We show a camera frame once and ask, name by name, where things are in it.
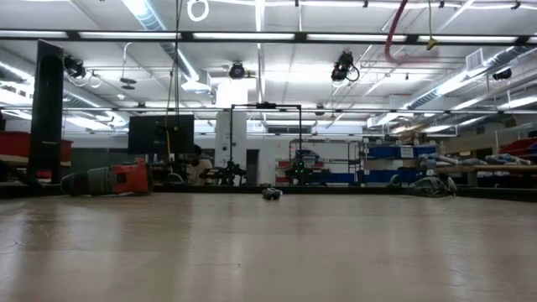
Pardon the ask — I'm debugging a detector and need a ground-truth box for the red cord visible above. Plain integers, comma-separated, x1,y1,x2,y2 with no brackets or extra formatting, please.
383,0,440,65

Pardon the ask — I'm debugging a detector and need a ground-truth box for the white building column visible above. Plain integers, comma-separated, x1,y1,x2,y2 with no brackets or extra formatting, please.
214,80,249,171

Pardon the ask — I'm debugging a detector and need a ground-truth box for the person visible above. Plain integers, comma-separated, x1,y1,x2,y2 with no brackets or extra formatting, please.
184,144,215,186

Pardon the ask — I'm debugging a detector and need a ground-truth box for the black monitor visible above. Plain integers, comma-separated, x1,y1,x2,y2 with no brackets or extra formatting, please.
128,114,196,155

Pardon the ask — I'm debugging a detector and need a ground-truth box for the blue storage bin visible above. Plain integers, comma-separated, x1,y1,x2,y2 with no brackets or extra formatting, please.
368,144,438,159
331,167,425,184

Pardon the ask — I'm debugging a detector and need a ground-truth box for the black beam with light strips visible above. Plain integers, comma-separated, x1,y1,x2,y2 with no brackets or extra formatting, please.
0,29,537,46

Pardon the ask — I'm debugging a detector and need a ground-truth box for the grey cloth bundle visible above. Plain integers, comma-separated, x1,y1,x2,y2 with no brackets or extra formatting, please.
417,153,488,167
388,174,457,198
485,153,534,166

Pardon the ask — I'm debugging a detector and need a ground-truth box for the yellow hanging connector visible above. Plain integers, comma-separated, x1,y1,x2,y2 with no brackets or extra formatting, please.
425,0,440,51

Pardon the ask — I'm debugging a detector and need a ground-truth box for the wooden workbench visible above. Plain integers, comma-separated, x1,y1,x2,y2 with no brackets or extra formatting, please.
435,164,537,188

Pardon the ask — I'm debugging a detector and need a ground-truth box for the black background rig frame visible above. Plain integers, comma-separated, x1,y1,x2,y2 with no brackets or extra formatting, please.
228,102,304,186

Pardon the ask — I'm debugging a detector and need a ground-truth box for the black aluminium table frame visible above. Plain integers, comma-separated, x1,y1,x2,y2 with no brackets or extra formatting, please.
0,183,537,203

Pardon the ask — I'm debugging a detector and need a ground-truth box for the red cordless drill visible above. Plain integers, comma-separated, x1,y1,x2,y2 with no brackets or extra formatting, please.
60,158,154,197

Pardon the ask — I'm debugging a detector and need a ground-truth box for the white cable ring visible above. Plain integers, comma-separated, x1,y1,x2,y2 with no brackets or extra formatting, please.
186,0,210,23

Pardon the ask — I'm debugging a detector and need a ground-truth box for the silver ceiling air duct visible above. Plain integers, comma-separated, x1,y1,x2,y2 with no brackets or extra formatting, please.
404,44,537,111
121,0,201,83

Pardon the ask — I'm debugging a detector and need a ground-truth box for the black upright post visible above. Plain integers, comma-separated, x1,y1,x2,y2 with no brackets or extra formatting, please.
27,39,65,186

